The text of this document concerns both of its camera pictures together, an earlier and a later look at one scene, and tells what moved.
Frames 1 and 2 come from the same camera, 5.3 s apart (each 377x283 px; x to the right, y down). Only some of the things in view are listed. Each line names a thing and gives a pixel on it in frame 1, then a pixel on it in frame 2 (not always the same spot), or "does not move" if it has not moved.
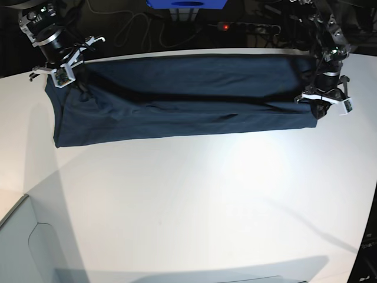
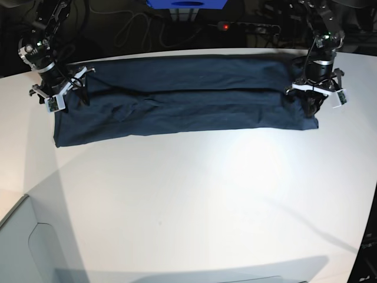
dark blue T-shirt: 138,99 does not move
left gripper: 80,72 -> 52,91
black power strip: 256,29 does not move
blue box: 187,4 does not move
